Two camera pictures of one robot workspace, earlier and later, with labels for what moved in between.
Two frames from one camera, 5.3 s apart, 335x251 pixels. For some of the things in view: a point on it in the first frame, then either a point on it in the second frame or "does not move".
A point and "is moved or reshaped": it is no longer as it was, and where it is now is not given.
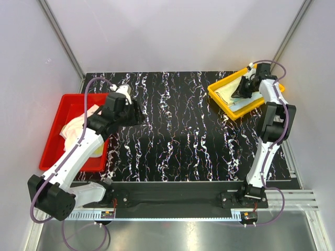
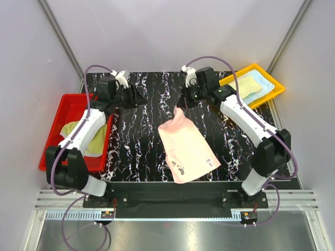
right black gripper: [239, 92] → [185, 101]
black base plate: [178, 200] does not move
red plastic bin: [70, 107] does not move
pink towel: [73, 131] is moved or reshaped
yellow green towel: [226, 92] is moved or reshaped
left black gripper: [137, 117] → [136, 99]
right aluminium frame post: [291, 31] does not move
